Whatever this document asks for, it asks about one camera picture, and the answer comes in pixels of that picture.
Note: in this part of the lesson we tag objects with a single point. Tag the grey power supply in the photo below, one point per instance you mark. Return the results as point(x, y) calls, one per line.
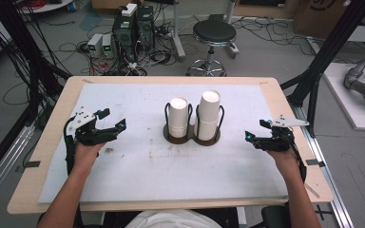
point(94, 44)
point(107, 46)

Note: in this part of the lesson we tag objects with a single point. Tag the white box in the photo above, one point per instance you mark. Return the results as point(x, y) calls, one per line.
point(129, 10)

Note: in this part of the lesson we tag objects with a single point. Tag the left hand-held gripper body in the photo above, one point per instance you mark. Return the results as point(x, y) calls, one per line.
point(87, 134)

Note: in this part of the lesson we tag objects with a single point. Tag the white table mat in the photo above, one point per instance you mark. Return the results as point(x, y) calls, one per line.
point(139, 177)

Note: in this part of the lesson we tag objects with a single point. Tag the person's white shirt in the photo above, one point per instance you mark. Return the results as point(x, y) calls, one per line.
point(171, 221)

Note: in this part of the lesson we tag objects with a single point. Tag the black round stool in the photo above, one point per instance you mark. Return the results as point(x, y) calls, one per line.
point(215, 31)

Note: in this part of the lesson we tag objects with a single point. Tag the black frame post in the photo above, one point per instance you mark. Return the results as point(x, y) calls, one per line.
point(329, 47)
point(28, 53)

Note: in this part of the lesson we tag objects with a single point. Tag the white platform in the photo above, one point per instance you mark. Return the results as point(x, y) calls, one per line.
point(345, 101)

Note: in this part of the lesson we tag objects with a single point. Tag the aluminium rail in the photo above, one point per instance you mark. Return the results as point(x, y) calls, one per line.
point(3, 167)
point(326, 177)

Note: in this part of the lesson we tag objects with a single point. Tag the person's left hand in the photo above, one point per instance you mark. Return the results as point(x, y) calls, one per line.
point(85, 156)

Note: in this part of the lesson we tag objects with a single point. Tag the stack of white paper cups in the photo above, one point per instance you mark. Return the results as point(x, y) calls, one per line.
point(178, 117)
point(207, 117)

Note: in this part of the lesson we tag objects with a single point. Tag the grey desk leg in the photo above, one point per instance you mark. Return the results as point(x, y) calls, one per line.
point(178, 38)

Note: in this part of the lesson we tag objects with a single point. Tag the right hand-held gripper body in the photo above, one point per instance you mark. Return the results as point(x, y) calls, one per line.
point(277, 141)

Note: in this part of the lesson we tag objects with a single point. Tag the black tape strip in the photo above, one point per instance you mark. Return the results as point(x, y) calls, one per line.
point(315, 163)
point(31, 164)

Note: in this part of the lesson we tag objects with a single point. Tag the person's right hand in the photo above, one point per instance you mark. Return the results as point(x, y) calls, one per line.
point(286, 160)

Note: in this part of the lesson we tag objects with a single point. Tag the black computer tower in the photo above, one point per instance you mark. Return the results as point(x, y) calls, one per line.
point(145, 27)
point(124, 38)

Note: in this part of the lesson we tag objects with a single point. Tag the cardboard box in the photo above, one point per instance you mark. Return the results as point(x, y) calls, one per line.
point(316, 15)

